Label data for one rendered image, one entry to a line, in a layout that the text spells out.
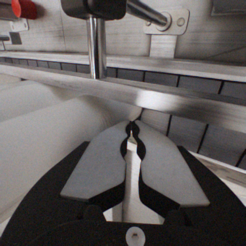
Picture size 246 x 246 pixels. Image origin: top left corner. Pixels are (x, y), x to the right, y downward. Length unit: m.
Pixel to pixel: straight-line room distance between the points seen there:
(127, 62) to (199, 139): 0.12
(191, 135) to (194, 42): 0.11
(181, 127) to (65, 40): 0.27
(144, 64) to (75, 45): 0.18
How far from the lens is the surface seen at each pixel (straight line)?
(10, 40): 0.36
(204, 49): 0.20
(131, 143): 0.16
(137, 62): 0.17
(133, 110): 0.15
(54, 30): 0.36
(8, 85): 0.25
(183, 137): 0.18
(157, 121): 0.18
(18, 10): 0.40
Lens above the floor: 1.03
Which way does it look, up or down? 48 degrees down
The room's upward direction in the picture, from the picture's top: 126 degrees counter-clockwise
